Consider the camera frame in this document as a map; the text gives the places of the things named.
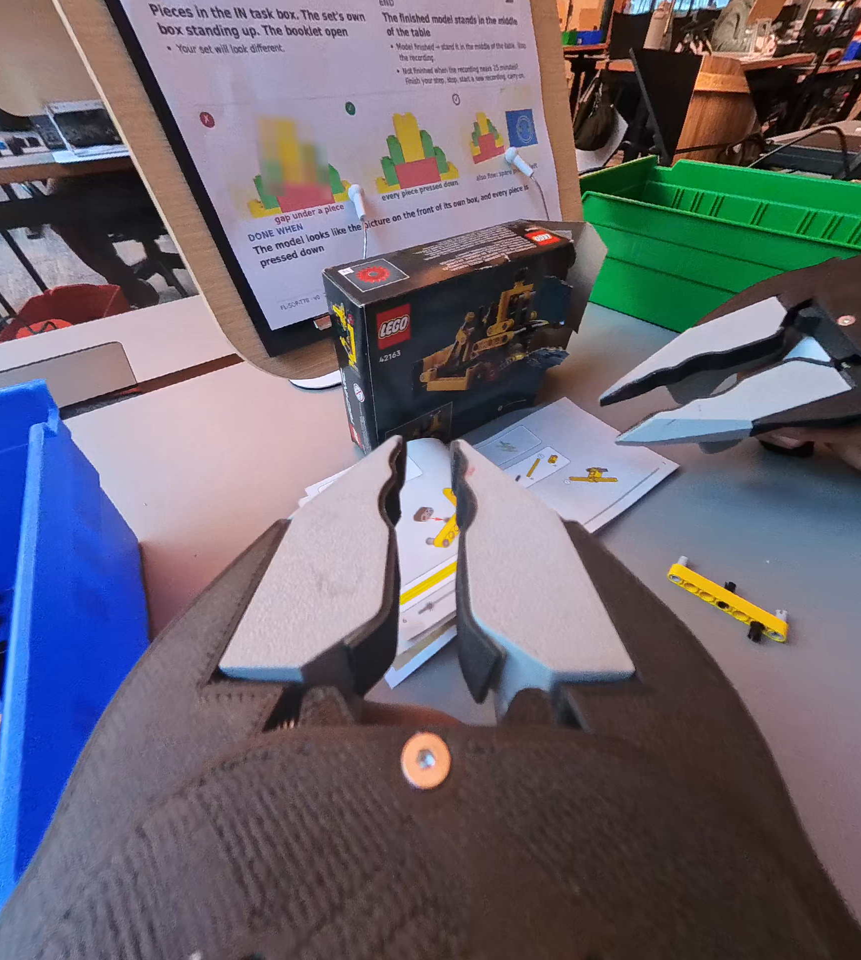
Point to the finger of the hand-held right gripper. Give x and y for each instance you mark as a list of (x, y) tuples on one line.
[(768, 401), (723, 341)]

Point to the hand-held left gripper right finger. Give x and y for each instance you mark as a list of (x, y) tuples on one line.
[(535, 600)]

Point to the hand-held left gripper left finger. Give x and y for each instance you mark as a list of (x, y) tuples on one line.
[(310, 585)]

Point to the blue plastic bin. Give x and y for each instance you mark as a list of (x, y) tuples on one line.
[(70, 600)]

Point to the lego instruction booklet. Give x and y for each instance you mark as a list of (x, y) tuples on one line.
[(595, 450)]

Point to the yellow lego beam with pins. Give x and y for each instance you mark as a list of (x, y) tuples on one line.
[(723, 600)]

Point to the black lego set box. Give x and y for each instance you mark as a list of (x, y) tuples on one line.
[(460, 315)]

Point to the green plastic bin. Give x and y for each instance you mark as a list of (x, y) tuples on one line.
[(700, 247)]

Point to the wooden cabinet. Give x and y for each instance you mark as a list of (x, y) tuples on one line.
[(719, 105)]

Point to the black chair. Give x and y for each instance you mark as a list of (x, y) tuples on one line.
[(663, 97)]

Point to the red bucket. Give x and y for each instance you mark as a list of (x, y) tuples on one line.
[(70, 307)]

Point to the instruction poster board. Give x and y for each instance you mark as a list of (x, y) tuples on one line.
[(175, 225)]

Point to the monitor with instruction sheet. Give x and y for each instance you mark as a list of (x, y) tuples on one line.
[(288, 135)]

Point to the wooden desk with keyboard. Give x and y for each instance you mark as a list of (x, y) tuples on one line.
[(10, 161)]

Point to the beige rounded panel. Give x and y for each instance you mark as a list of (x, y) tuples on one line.
[(18, 52)]

